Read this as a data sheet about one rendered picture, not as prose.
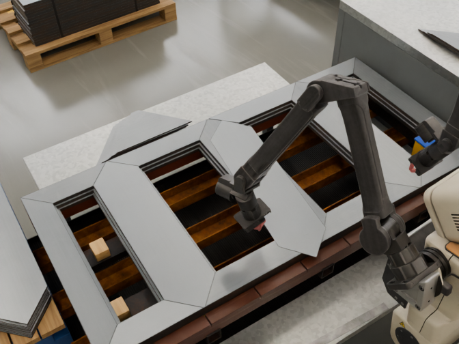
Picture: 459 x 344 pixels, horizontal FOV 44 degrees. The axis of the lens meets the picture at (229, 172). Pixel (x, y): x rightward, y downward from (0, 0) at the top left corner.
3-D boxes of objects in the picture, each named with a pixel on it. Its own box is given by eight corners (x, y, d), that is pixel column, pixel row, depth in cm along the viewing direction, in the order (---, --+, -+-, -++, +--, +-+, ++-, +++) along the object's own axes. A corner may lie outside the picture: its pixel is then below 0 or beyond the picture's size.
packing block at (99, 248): (90, 250, 195) (88, 243, 192) (104, 244, 197) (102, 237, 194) (97, 262, 191) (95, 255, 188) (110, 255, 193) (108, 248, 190)
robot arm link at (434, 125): (451, 147, 162) (471, 135, 165) (427, 115, 164) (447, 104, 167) (428, 163, 172) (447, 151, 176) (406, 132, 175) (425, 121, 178)
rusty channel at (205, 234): (52, 303, 192) (48, 295, 188) (410, 125, 250) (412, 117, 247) (61, 321, 187) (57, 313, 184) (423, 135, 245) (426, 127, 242)
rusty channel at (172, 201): (33, 260, 205) (29, 252, 201) (378, 100, 263) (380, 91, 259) (40, 276, 200) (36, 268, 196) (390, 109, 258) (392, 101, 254)
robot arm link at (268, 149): (325, 97, 131) (348, 87, 139) (309, 79, 132) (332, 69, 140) (238, 196, 160) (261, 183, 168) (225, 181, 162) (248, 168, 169)
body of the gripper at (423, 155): (406, 159, 180) (419, 150, 173) (428, 146, 184) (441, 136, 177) (418, 176, 178) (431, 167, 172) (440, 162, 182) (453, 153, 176)
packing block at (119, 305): (108, 310, 179) (106, 303, 176) (123, 302, 180) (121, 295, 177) (116, 324, 175) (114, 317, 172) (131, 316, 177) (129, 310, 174)
